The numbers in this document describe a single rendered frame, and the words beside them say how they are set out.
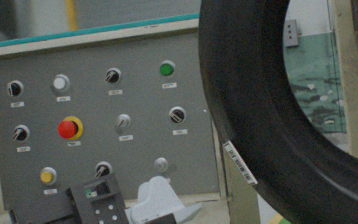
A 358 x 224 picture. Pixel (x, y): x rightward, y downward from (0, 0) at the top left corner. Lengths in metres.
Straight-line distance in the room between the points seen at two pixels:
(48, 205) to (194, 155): 0.84
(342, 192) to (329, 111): 9.07
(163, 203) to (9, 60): 0.96
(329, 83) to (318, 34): 0.62
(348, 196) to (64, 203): 0.33
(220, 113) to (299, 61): 9.06
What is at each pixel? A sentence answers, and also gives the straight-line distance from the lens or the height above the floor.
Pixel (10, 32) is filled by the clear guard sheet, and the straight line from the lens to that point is 1.75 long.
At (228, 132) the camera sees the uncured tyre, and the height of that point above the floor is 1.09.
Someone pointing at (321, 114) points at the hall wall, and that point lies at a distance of 10.01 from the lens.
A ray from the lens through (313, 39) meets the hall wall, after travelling 9.98.
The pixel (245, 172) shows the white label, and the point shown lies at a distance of 0.95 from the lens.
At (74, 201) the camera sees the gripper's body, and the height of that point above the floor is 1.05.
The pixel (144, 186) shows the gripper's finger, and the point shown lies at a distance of 0.92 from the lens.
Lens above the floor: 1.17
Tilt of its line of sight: 3 degrees down
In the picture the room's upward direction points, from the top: 7 degrees counter-clockwise
